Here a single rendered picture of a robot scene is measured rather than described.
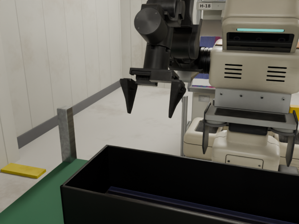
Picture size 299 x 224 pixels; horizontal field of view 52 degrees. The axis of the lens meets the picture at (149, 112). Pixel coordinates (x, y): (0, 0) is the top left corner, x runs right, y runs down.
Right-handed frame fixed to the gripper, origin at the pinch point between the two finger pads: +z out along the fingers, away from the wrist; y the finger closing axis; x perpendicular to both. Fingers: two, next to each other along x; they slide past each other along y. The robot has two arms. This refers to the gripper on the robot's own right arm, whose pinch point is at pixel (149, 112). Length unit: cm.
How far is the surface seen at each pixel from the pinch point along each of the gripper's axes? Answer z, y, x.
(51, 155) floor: 31, -153, 187
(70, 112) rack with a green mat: 1.9, -22.2, 2.9
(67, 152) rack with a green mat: 12.3, -23.2, 6.4
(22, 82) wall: -36, -194, 178
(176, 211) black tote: 16.2, 12.8, -19.4
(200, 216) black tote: 16.3, 16.3, -19.4
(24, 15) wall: -98, -194, 163
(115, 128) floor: -5, -125, 260
